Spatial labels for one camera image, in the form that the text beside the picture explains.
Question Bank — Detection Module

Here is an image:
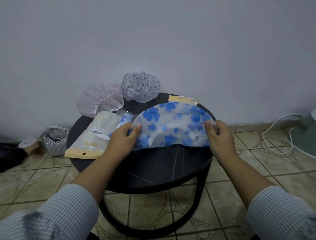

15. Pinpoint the blue cap clear packet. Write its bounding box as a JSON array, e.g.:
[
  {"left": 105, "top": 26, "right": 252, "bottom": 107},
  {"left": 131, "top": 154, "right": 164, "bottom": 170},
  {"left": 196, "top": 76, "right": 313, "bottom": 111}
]
[{"left": 96, "top": 110, "right": 139, "bottom": 141}]

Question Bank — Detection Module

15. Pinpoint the person's right hand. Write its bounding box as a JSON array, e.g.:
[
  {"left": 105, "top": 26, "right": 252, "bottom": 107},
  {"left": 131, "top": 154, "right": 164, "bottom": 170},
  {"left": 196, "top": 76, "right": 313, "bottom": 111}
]
[{"left": 204, "top": 120, "right": 239, "bottom": 165}]

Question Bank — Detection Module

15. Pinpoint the blue flower shower cap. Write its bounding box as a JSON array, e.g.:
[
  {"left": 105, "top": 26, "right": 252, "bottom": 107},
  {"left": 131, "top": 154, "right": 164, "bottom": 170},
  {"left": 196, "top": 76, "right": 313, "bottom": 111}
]
[
  {"left": 128, "top": 102, "right": 219, "bottom": 151},
  {"left": 108, "top": 114, "right": 133, "bottom": 138}
]

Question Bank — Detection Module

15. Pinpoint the black bag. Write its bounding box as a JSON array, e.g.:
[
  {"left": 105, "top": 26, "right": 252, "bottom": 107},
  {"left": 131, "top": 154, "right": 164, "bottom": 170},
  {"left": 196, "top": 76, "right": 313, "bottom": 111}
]
[{"left": 0, "top": 142, "right": 26, "bottom": 173}]

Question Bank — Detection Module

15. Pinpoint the person's right forearm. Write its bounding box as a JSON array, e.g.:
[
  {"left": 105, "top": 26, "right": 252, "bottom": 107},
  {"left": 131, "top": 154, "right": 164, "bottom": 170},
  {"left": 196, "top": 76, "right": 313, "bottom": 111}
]
[{"left": 215, "top": 156, "right": 316, "bottom": 240}]

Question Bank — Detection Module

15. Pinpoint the black round side table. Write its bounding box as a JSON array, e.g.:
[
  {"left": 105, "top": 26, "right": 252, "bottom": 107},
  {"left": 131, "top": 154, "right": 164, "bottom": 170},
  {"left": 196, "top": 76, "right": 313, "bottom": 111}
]
[{"left": 66, "top": 93, "right": 218, "bottom": 239}]

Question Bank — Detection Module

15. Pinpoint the pink print shower cap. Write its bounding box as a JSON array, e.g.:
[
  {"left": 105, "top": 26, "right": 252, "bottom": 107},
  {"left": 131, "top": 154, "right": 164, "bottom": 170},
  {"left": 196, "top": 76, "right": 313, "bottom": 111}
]
[{"left": 76, "top": 83, "right": 124, "bottom": 118}]

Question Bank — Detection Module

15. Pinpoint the ribbon spool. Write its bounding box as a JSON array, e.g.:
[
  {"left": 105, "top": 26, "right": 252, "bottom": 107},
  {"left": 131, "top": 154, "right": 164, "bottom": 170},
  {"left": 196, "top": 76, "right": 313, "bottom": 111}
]
[{"left": 18, "top": 137, "right": 44, "bottom": 158}]

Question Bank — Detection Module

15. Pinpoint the pale green appliance base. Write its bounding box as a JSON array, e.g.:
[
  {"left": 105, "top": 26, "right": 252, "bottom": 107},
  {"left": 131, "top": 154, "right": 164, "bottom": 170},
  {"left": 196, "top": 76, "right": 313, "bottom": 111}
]
[{"left": 286, "top": 110, "right": 316, "bottom": 159}]

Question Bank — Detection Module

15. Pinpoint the person's left hand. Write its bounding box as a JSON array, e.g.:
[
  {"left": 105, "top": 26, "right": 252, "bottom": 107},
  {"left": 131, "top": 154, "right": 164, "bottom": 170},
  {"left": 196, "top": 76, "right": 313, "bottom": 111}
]
[{"left": 103, "top": 123, "right": 143, "bottom": 161}]

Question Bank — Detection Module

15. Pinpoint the cream packet with barcode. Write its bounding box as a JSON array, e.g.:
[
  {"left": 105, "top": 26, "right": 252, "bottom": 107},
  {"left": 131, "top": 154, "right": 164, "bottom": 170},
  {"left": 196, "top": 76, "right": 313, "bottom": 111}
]
[{"left": 65, "top": 110, "right": 123, "bottom": 160}]

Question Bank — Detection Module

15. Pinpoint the white cable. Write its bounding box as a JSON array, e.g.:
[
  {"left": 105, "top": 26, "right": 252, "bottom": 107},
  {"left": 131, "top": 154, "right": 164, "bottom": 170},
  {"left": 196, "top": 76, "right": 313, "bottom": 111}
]
[{"left": 261, "top": 113, "right": 303, "bottom": 155}]

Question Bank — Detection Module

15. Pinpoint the stack of yellow small pouches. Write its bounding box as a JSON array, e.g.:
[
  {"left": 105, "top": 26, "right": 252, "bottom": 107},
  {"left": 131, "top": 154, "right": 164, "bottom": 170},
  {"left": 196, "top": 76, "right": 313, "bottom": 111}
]
[{"left": 168, "top": 95, "right": 199, "bottom": 106}]

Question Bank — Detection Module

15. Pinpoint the silver quilted handbag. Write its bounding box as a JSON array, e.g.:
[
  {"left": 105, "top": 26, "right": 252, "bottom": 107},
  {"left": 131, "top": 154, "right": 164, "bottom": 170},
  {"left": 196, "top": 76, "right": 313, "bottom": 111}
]
[{"left": 40, "top": 125, "right": 72, "bottom": 157}]

